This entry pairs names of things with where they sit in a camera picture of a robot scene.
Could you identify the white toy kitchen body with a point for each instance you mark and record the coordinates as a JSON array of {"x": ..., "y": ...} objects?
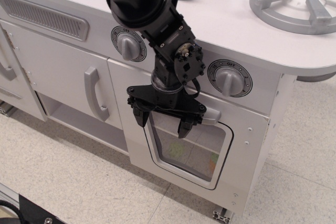
[{"x": 79, "y": 168}]

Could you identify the white cabinet door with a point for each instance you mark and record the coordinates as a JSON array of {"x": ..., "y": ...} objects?
[
  {"x": 19, "y": 92},
  {"x": 56, "y": 69}
]

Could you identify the grey vent grille panel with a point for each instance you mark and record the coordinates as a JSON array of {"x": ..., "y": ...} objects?
[{"x": 47, "y": 18}]

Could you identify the grey left stove knob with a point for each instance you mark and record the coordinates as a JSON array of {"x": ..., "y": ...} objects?
[{"x": 129, "y": 44}]

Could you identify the green toy ball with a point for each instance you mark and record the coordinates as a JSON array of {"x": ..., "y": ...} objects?
[{"x": 176, "y": 150}]

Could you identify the grey right stove knob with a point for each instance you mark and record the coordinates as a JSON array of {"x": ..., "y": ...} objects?
[{"x": 229, "y": 78}]

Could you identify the white toy oven door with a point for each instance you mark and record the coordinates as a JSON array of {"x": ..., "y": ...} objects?
[{"x": 219, "y": 161}]

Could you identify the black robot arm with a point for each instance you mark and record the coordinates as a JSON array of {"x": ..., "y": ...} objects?
[{"x": 178, "y": 60}]

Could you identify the grey left door handle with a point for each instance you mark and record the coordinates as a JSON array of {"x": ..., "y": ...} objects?
[{"x": 7, "y": 70}]

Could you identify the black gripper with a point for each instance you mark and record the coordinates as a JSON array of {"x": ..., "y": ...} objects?
[{"x": 144, "y": 99}]

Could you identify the aluminium frame rail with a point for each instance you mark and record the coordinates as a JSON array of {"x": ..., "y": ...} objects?
[{"x": 8, "y": 195}]

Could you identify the grey stove knob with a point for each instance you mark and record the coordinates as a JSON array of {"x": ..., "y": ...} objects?
[
  {"x": 229, "y": 78},
  {"x": 129, "y": 44}
]

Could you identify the silver right stove burner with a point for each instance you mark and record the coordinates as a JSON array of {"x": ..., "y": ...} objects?
[{"x": 308, "y": 17}]

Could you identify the white left cabinet door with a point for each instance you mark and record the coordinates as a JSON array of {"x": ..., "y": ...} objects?
[{"x": 19, "y": 92}]

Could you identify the grey oven door handle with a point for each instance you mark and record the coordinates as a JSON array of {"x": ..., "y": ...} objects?
[{"x": 211, "y": 116}]

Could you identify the grey cabinet door handle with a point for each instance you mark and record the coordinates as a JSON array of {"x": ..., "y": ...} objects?
[{"x": 91, "y": 78}]

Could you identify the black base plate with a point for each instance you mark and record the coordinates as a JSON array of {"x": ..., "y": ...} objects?
[{"x": 36, "y": 214}]

